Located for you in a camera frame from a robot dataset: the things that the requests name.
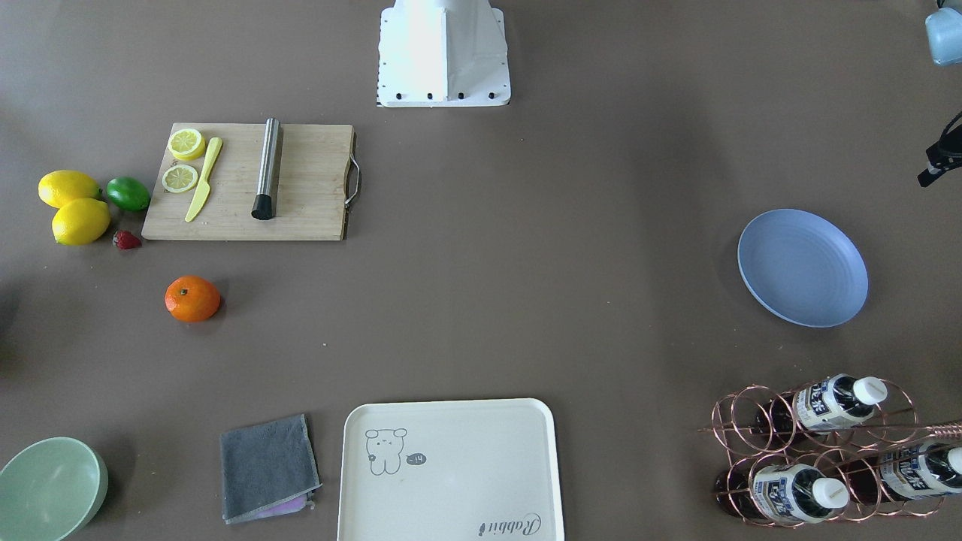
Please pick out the cream rabbit tray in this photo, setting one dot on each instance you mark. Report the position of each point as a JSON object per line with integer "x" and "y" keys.
{"x": 451, "y": 470}

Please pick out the grey folded cloth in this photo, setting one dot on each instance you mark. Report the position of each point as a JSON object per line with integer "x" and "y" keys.
{"x": 267, "y": 470}

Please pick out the whole lemon outer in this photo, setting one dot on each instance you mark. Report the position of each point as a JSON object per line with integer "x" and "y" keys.
{"x": 58, "y": 188}

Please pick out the tea bottle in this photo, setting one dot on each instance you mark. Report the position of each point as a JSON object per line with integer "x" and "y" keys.
{"x": 921, "y": 471}
{"x": 831, "y": 404}
{"x": 776, "y": 492}

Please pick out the steel muddler black tip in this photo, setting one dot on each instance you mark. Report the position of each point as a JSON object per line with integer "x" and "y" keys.
{"x": 265, "y": 203}

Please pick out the whole lemon near strawberry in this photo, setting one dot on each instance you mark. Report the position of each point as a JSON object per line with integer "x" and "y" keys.
{"x": 81, "y": 221}

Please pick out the lower lemon slice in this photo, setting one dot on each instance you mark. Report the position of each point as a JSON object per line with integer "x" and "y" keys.
{"x": 186, "y": 144}

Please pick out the green bowl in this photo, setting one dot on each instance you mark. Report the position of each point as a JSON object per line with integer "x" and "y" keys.
{"x": 51, "y": 489}

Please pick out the blue round plate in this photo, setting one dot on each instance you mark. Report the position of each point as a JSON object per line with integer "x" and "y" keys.
{"x": 802, "y": 268}

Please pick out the front tea bottle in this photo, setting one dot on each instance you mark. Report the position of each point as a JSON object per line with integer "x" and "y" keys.
{"x": 776, "y": 492}

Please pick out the yellow plastic knife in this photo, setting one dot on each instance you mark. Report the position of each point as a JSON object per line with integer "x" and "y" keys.
{"x": 202, "y": 189}

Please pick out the green lime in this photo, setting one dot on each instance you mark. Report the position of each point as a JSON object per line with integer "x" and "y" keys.
{"x": 128, "y": 194}

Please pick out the back tea bottle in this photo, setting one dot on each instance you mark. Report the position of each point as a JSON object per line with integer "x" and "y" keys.
{"x": 921, "y": 471}
{"x": 831, "y": 404}

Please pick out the lemon slice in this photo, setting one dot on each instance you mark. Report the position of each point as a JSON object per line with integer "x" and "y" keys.
{"x": 179, "y": 178}
{"x": 186, "y": 144}

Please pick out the orange mandarin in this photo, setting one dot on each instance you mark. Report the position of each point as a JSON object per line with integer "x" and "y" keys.
{"x": 190, "y": 298}

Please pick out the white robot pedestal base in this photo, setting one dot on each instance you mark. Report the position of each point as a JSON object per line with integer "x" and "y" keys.
{"x": 442, "y": 54}

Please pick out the upper lemon slice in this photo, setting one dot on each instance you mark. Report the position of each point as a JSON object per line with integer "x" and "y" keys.
{"x": 179, "y": 178}

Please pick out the copper wire bottle rack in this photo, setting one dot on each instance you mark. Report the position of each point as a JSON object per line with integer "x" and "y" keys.
{"x": 841, "y": 448}

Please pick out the wooden cutting board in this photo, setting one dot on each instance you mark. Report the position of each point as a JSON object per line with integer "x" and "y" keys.
{"x": 309, "y": 196}

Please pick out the red strawberry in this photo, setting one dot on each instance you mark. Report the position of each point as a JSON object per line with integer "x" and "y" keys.
{"x": 125, "y": 240}

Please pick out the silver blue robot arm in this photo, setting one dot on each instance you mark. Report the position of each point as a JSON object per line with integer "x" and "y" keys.
{"x": 943, "y": 29}

